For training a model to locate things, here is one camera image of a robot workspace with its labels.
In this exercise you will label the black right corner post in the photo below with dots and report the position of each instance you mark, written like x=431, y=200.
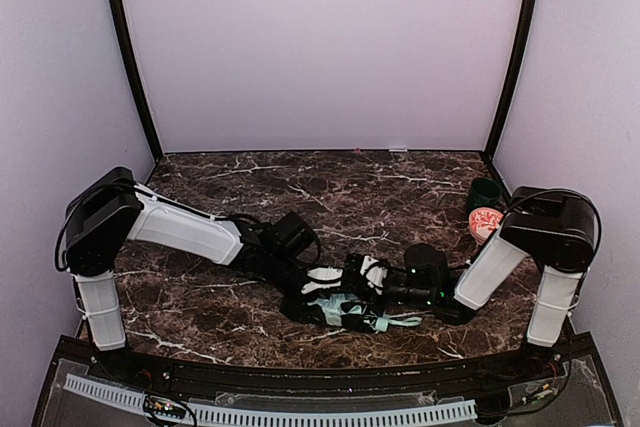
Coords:
x=512, y=74

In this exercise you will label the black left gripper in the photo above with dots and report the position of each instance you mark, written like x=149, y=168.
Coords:
x=304, y=308

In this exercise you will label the grey slotted cable duct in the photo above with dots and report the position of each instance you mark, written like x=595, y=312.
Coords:
x=247, y=410

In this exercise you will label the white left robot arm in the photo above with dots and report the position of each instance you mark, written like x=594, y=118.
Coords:
x=116, y=209

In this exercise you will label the black left corner post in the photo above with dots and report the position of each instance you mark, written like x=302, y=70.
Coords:
x=128, y=57

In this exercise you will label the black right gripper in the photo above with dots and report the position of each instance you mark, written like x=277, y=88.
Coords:
x=364, y=292

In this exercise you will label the black front table rail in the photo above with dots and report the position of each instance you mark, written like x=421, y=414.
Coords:
x=484, y=376

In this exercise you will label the orange patterned ceramic bowl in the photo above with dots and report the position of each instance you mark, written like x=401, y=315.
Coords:
x=483, y=221

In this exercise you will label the black and mint umbrella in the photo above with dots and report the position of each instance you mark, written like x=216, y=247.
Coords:
x=334, y=311

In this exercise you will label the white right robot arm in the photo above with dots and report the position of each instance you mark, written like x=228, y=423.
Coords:
x=558, y=228

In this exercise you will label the black corner post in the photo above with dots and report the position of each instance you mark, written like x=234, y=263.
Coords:
x=128, y=57
x=512, y=74

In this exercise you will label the dark green mug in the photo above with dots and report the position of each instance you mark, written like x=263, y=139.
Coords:
x=484, y=192

